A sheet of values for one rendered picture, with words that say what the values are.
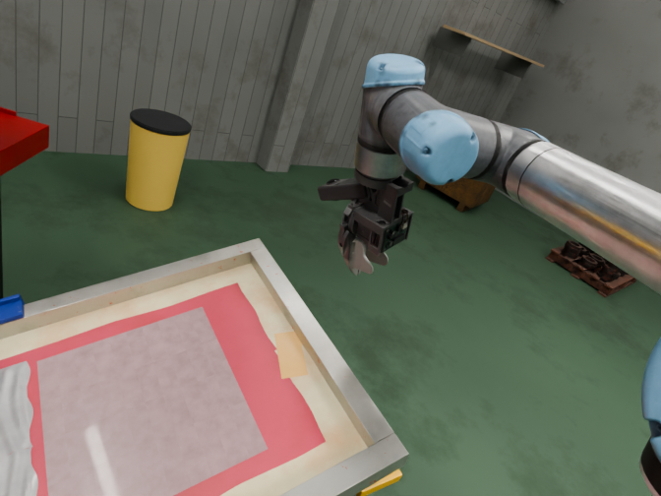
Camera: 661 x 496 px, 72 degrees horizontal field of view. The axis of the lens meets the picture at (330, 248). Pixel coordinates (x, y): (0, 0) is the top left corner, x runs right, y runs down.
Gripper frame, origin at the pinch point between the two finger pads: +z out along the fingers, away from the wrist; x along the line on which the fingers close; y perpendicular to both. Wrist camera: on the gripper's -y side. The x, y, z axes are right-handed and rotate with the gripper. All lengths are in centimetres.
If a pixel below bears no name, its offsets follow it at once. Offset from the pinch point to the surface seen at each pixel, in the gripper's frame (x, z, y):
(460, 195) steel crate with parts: 439, 248, -198
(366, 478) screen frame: -19.0, 14.4, 23.2
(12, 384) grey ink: -51, 18, -28
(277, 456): -25.4, 17.9, 10.9
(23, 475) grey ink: -55, 18, -11
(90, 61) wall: 74, 68, -355
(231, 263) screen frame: -6.7, 16.0, -30.0
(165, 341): -27.7, 18.1, -20.7
